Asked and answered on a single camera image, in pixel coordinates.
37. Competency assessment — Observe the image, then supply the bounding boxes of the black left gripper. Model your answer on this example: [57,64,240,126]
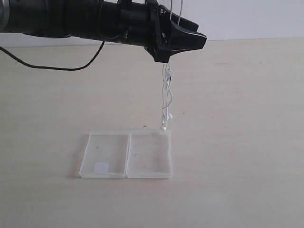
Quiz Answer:
[120,0,207,63]

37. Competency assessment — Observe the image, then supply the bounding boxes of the white wired earphones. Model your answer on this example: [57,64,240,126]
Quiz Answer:
[158,0,184,132]

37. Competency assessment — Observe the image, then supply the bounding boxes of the clear plastic hinged case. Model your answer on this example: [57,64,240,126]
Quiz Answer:
[79,130,172,179]

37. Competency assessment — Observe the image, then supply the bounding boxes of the white sticker in case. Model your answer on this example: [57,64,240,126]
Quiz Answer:
[93,162,110,174]

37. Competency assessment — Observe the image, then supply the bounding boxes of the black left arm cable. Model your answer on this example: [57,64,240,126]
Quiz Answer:
[0,40,106,71]

